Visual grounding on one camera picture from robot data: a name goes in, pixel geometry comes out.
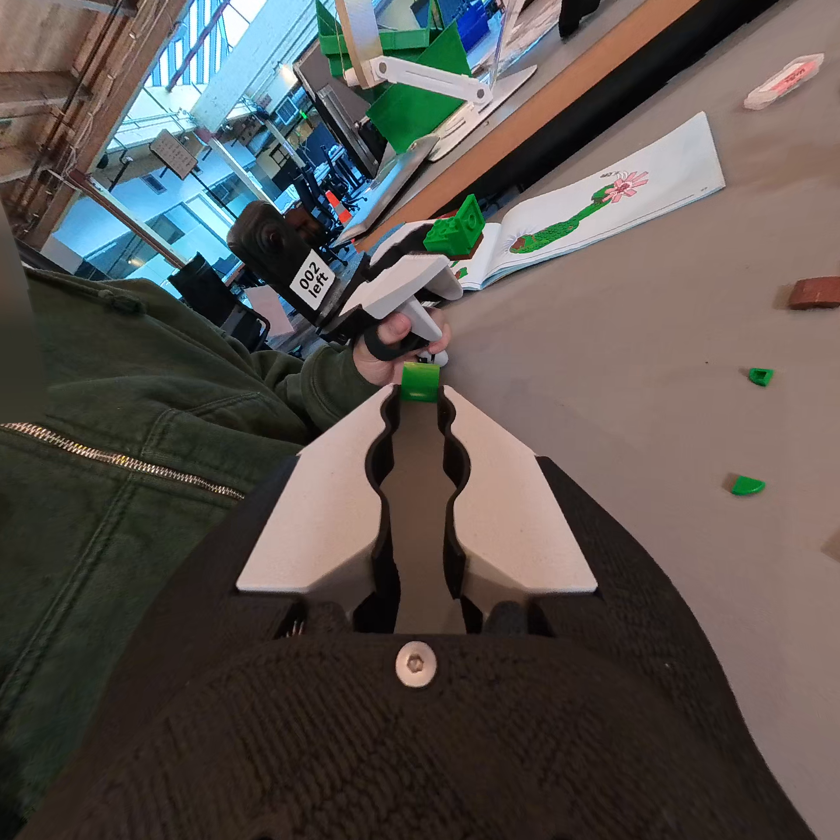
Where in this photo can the orange traffic cone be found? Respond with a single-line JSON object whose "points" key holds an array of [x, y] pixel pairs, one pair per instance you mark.
{"points": [[340, 210]]}

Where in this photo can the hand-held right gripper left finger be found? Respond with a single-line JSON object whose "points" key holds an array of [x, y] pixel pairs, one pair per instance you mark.
{"points": [[308, 525]]}

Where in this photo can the silver metallic case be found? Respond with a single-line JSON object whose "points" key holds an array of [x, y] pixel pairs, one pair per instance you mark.
{"points": [[394, 177]]}

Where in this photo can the person's green jacket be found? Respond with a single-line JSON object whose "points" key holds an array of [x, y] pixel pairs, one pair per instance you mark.
{"points": [[98, 459]]}

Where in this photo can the white stand clear legs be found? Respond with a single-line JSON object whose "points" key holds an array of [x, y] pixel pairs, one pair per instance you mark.
{"points": [[420, 72]]}

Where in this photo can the lego instruction booklet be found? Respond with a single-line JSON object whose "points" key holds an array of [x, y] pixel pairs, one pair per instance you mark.
{"points": [[656, 170]]}

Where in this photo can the hanging sign board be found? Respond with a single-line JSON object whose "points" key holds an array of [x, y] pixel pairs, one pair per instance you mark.
{"points": [[174, 152]]}

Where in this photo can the black office chair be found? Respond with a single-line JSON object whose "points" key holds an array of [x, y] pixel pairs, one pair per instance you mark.
{"points": [[210, 295]]}

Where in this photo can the green curved lego piece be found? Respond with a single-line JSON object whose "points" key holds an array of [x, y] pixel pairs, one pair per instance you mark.
{"points": [[420, 384]]}

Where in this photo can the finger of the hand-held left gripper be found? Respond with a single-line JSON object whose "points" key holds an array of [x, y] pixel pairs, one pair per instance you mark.
{"points": [[426, 275], [400, 246]]}

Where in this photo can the small clear pink case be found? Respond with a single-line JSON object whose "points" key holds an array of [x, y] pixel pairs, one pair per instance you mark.
{"points": [[781, 82]]}

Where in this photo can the green brown lego assembly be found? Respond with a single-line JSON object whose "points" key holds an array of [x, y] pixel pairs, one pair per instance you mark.
{"points": [[453, 229]]}

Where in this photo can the small green lego clip piece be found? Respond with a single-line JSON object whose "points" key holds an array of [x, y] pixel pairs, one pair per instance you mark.
{"points": [[761, 377]]}

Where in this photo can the person's left forearm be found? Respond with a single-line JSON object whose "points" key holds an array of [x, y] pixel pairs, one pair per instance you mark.
{"points": [[308, 387]]}

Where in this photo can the black monitor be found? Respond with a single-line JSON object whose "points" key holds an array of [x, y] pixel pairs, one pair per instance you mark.
{"points": [[334, 111]]}

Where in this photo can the brown lego piece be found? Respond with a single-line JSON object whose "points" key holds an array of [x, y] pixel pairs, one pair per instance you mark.
{"points": [[814, 293]]}

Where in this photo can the person's left hand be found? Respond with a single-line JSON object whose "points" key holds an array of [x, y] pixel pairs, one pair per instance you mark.
{"points": [[380, 367]]}

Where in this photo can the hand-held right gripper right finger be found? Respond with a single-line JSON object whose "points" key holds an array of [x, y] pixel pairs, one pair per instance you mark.
{"points": [[525, 525]]}

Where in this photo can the green lego slope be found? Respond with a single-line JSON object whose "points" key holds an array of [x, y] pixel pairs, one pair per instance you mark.
{"points": [[745, 487]]}

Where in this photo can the green bins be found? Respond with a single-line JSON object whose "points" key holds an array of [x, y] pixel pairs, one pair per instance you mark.
{"points": [[420, 105]]}

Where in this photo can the black and white wedge object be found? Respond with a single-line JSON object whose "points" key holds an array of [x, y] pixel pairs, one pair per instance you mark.
{"points": [[577, 16]]}

